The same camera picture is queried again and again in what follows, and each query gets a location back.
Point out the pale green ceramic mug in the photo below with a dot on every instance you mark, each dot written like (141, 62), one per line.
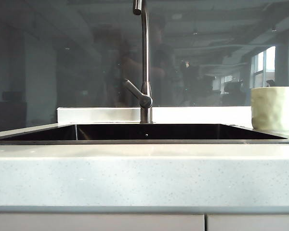
(272, 108)

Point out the black sink basin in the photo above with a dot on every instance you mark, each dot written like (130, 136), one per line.
(159, 132)

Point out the steel gooseneck faucet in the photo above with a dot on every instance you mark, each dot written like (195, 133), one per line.
(146, 60)

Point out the dark glass backsplash panel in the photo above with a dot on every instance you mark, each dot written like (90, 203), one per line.
(62, 60)

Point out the grey cabinet door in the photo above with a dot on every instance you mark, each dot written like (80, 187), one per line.
(255, 223)
(86, 223)

